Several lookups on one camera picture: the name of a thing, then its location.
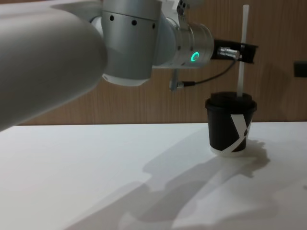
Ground white drinking straw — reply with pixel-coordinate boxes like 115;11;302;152
236;4;249;99

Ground black plastic cup lid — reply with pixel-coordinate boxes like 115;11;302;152
205;91;258;114

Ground black paper cup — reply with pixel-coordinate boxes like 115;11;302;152
207;109;255;158

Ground thin dark gripper cable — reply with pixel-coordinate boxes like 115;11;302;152
169;46;242;92

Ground black wall socket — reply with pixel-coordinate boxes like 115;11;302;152
294;61;307;78

